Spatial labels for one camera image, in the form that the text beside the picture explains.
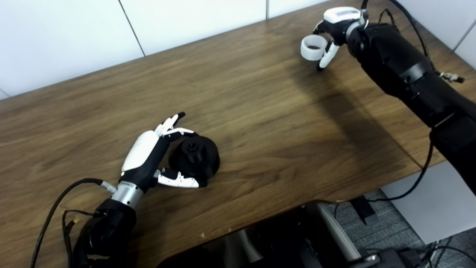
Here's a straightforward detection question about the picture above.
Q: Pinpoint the left thin black wire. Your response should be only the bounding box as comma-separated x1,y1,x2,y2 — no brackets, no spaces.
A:
62,210,99,268

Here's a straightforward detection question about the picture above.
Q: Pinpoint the thin black wire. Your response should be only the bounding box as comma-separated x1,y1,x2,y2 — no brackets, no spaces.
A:
62,210,99,268
379,8,395,26

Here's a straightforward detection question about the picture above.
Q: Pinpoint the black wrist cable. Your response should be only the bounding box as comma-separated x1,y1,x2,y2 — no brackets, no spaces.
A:
30,178,118,268
333,0,465,220

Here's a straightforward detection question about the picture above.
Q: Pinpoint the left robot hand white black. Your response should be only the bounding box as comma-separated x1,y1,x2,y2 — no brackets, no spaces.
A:
120,112,209,193

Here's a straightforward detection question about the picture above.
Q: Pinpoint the black floor cable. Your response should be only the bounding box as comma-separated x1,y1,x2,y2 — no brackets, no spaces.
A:
420,238,476,268

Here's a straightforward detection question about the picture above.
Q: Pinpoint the glossy black robot torso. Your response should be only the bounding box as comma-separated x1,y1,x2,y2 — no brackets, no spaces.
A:
156,201,421,268

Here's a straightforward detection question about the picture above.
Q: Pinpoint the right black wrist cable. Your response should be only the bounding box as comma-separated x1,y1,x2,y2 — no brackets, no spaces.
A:
333,0,465,220

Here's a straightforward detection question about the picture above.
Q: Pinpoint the white side panel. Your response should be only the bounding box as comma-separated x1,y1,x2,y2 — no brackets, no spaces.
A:
380,160,476,245

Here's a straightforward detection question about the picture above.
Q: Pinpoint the round black part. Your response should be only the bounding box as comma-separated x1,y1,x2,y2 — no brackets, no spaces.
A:
168,135,221,183

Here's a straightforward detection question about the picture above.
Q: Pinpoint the right thin black wire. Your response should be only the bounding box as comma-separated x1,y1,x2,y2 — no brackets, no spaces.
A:
379,8,395,26

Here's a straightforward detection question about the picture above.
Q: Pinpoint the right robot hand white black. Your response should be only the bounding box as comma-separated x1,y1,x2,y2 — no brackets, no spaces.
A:
312,7,369,71

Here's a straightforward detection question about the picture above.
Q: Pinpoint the black flat floor strip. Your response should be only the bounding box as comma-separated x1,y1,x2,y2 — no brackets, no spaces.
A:
351,195,379,226

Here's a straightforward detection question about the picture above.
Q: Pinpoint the white ring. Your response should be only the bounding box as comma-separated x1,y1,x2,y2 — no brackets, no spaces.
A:
300,34,328,61

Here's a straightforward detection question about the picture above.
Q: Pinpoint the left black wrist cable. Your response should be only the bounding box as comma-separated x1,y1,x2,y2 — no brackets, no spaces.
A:
30,178,118,268

